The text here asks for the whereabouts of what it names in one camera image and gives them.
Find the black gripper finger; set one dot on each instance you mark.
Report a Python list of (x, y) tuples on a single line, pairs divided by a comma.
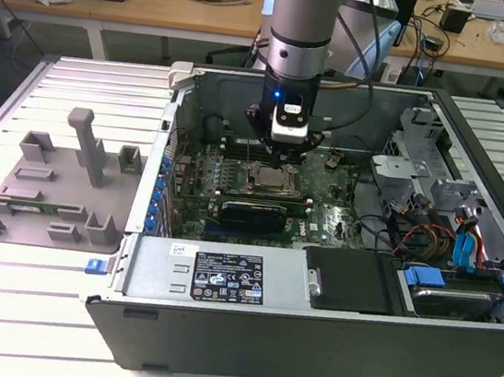
[(311, 145), (260, 122)]

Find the thin metal locking lever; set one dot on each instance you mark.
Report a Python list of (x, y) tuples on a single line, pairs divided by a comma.
[(248, 151)]

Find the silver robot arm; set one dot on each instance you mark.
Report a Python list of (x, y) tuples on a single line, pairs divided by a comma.
[(302, 18)]

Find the CPU socket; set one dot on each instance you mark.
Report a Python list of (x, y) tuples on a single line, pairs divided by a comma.
[(247, 188)]

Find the round coin battery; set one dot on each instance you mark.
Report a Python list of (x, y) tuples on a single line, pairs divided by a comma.
[(332, 163)]

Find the black cylindrical component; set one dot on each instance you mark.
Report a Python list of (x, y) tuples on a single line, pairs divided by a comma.
[(213, 128)]

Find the green motherboard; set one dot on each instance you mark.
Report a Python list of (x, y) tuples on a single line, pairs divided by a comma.
[(336, 223)]

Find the black graphics card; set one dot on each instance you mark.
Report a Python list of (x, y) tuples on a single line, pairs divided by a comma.
[(253, 216)]

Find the silver metal drive cage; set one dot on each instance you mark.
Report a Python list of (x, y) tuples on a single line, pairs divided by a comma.
[(403, 171)]

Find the black plastic drive shroud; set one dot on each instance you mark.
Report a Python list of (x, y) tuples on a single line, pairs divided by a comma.
[(347, 280)]

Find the small black adapter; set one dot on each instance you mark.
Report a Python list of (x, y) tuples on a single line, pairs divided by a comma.
[(433, 44)]

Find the wooden workbench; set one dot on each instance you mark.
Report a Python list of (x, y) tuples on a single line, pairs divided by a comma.
[(135, 13)]

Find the small black cube box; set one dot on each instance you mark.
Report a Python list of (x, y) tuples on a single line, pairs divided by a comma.
[(454, 20)]

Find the silver power supply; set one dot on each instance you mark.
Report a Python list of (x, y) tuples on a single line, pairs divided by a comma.
[(153, 268)]

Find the open black PC case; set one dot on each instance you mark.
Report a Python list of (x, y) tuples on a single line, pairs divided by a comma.
[(305, 349)]

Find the hard disk in blue carrier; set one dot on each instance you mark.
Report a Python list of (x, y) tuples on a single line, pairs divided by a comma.
[(450, 304)]

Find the grey plastic parts rack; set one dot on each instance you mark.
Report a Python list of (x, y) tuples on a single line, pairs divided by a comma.
[(56, 190)]

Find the blue plastic latch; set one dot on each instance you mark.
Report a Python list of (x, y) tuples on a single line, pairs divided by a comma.
[(94, 267)]

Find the green RAM stick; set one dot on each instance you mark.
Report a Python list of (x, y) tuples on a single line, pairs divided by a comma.
[(45, 208)]

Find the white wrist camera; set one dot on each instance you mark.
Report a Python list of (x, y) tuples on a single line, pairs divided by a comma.
[(289, 134)]

